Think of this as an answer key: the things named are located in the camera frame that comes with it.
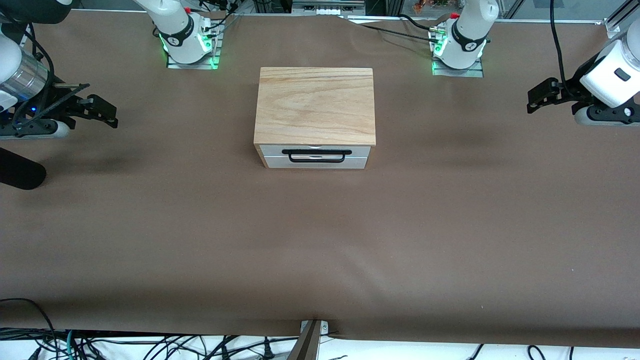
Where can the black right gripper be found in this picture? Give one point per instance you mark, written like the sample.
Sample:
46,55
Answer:
53,99

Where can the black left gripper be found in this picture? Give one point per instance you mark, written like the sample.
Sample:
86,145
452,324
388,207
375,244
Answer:
573,88

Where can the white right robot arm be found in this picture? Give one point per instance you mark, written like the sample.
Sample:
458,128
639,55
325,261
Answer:
175,25

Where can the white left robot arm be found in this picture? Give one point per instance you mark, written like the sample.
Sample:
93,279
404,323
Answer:
470,30

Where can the light wooden drawer cabinet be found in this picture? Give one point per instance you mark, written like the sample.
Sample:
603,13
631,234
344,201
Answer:
315,105

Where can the black padded cylinder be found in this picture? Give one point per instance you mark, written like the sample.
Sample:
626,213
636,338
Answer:
20,170

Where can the grey metal equipment box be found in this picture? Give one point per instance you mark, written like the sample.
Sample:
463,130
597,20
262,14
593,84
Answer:
325,7

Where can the brown table cover sheet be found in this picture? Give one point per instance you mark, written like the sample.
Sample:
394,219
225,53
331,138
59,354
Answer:
320,240

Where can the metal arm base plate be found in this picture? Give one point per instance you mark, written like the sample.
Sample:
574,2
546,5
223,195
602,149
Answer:
195,66
470,73

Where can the aluminium cell frame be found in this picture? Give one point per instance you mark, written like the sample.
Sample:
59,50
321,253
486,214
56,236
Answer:
622,22

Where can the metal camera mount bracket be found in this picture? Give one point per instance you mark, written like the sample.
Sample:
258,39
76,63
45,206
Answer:
307,345

